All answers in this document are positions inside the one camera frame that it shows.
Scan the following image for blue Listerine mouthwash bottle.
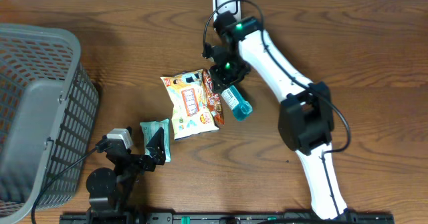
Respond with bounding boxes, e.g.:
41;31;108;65
221;86;253;121

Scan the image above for cream snack bag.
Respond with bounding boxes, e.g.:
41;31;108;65
161;69;219;140

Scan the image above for teal wet wipes pack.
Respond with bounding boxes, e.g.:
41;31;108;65
140;118;171;162

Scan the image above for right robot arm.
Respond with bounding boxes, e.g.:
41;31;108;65
203;11;347;220

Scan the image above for grey plastic basket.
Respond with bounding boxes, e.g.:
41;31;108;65
1;23;99;223

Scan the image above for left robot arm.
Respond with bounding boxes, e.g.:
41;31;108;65
86;127;166;223

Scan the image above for white barcode scanner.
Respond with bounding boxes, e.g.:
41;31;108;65
213;0;241;20

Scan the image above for chocolate bar wrapper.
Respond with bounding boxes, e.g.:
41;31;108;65
203;70;225;124

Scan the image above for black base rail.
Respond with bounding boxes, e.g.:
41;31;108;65
59;211;395;224

